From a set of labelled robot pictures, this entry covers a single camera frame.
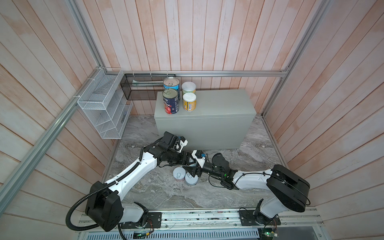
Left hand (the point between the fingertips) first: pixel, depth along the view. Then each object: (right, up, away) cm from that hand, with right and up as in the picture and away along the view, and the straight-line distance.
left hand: (189, 165), depth 76 cm
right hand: (-1, +2, +3) cm, 3 cm away
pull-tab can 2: (0, -10, +6) cm, 11 cm away
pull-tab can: (-6, -7, +8) cm, 12 cm away
